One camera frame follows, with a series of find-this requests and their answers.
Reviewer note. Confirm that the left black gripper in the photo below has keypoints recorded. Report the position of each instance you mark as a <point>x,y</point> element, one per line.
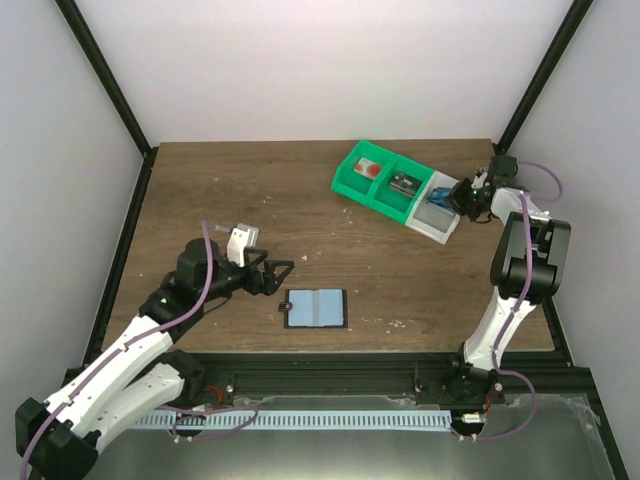
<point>258,276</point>

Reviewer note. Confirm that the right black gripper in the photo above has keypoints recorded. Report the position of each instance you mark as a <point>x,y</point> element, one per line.
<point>463,198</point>

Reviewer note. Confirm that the black card holder wallet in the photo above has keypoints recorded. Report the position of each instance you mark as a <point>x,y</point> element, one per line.
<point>315,309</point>

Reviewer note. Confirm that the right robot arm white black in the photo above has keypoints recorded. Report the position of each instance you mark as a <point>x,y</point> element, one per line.
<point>527,268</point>

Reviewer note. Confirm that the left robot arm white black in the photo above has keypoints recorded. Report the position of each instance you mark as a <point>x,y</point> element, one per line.
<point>62,436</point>

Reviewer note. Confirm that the black card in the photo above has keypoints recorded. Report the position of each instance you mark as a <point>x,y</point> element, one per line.
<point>404,184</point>

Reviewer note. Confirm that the red white card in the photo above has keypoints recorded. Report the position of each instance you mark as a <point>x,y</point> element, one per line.
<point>368,168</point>

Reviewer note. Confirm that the white bin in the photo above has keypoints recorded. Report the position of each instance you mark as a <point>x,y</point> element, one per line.
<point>431,220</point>

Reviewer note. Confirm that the green bin middle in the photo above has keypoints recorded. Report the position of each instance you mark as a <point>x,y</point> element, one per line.
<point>392,204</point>

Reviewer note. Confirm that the green bin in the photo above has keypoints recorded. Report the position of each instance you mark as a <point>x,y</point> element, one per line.
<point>355,185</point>
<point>392,204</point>

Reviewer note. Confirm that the green bin left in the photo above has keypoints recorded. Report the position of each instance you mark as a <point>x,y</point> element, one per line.
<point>355,185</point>

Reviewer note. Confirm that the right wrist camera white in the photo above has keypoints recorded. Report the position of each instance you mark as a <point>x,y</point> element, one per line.
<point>483,178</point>

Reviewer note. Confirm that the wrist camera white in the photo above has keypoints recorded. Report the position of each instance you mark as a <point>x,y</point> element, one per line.
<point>483,178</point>
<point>241,237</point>

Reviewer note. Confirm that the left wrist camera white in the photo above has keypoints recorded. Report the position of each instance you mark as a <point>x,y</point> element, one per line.
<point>241,237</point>

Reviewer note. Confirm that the light blue slotted cable duct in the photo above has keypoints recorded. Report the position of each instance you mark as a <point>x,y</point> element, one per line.
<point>299,420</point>

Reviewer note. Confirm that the black aluminium front rail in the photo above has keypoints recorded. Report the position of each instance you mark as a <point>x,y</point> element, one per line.
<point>440,378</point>

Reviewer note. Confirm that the right black frame post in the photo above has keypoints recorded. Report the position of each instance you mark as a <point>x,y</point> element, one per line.
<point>571,22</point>

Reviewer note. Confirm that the black frame post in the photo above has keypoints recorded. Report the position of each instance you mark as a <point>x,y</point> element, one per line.
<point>571,22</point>
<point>93,53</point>

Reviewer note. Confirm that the left black frame post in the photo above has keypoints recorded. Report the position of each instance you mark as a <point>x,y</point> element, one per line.
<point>93,53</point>

